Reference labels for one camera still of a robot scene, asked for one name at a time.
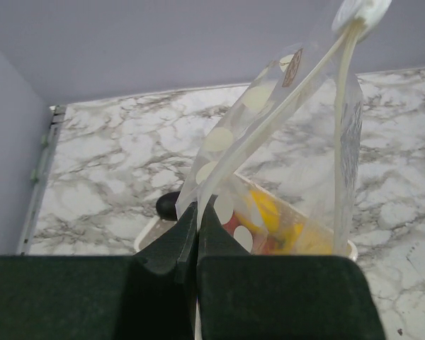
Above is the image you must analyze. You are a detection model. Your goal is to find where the white perforated plastic basket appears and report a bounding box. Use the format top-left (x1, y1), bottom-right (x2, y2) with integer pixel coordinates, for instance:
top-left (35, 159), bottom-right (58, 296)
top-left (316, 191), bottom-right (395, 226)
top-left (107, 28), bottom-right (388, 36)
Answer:
top-left (132, 171), bottom-right (359, 265)

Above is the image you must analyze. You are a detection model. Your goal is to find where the yellow bell pepper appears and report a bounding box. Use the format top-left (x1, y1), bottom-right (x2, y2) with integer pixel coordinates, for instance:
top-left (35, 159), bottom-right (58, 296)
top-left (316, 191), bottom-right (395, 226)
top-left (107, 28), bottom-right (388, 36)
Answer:
top-left (236, 189), bottom-right (332, 256)

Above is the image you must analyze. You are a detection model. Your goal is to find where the aluminium side rail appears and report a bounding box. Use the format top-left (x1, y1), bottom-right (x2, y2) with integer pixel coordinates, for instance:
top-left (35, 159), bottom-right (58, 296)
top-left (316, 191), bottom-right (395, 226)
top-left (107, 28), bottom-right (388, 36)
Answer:
top-left (17, 106), bottom-right (67, 255)

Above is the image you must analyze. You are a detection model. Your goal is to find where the purple eggplant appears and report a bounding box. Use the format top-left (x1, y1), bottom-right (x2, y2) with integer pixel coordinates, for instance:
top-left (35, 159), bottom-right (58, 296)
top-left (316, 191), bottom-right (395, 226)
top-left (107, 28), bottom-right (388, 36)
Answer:
top-left (156, 191), bottom-right (180, 221)

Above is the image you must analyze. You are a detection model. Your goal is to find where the red lychee bunch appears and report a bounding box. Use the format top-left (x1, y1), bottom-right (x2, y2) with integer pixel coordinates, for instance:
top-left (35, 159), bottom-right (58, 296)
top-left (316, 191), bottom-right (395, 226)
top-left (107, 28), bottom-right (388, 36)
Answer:
top-left (222, 212), bottom-right (302, 255)

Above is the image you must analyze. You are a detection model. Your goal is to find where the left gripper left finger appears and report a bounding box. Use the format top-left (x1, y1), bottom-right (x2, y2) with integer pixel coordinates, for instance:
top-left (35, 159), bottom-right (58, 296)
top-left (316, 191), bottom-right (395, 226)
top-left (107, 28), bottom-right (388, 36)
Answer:
top-left (0, 204), bottom-right (197, 339)

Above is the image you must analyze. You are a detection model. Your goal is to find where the clear dotted zip bag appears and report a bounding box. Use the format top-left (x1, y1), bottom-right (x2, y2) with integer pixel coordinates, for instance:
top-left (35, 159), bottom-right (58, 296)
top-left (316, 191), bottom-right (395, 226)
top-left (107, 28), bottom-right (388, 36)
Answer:
top-left (176, 1), bottom-right (390, 262)

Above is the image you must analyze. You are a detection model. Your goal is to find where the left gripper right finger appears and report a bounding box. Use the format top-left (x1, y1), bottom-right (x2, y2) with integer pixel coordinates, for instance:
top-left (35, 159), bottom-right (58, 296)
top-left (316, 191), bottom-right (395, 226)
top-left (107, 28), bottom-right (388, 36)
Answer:
top-left (197, 208), bottom-right (385, 339)

